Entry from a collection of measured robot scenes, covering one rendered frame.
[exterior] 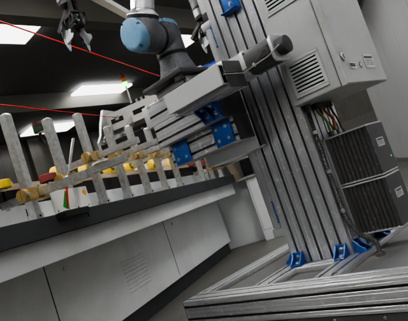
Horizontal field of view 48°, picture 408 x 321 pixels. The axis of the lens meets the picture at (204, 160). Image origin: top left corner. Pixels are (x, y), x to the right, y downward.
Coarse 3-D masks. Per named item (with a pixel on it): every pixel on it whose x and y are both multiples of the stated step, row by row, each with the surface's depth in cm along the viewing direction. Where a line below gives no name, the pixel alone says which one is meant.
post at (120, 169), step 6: (108, 126) 250; (108, 132) 248; (108, 138) 248; (114, 138) 251; (108, 144) 249; (114, 144) 249; (120, 168) 247; (120, 174) 247; (120, 180) 247; (126, 180) 247; (126, 186) 246; (126, 192) 246
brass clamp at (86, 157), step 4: (88, 152) 223; (92, 152) 225; (96, 152) 228; (84, 156) 222; (88, 156) 221; (92, 156) 223; (96, 156) 227; (84, 160) 222; (88, 160) 221; (92, 160) 223; (96, 160) 226
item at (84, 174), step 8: (72, 176) 173; (80, 176) 172; (88, 176) 172; (56, 184) 176; (64, 184) 175; (72, 184) 177; (40, 192) 179; (48, 192) 178; (8, 200) 185; (16, 200) 183; (8, 208) 185
